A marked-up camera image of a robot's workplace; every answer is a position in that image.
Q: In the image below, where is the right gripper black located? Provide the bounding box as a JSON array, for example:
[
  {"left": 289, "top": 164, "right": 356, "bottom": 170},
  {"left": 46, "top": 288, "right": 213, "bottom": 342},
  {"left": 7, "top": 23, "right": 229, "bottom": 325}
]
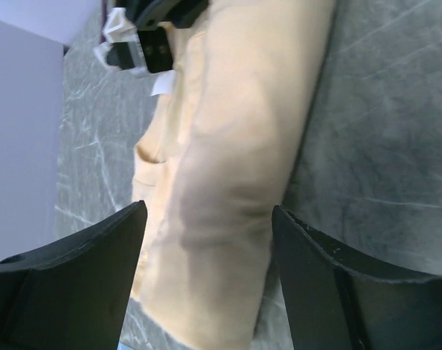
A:
[{"left": 115, "top": 0, "right": 209, "bottom": 28}]

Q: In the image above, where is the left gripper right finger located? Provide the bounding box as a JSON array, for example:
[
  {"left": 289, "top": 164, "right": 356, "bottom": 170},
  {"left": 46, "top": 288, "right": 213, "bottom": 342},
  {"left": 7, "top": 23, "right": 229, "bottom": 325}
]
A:
[{"left": 271, "top": 206, "right": 442, "bottom": 349}]

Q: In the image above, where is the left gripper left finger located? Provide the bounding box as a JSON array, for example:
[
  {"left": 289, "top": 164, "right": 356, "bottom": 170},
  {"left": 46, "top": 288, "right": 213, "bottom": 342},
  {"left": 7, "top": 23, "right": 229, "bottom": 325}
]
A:
[{"left": 0, "top": 201, "right": 147, "bottom": 349}]

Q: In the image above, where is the cream yellow t shirt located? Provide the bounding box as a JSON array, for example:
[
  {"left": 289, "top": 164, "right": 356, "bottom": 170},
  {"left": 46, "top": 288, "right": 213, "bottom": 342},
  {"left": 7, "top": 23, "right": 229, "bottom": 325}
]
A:
[{"left": 131, "top": 1, "right": 336, "bottom": 349}]

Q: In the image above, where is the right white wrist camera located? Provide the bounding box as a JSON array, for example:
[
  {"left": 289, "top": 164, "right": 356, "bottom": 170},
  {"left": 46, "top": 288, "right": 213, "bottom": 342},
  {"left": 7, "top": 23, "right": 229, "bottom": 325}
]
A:
[{"left": 93, "top": 7, "right": 174, "bottom": 77}]

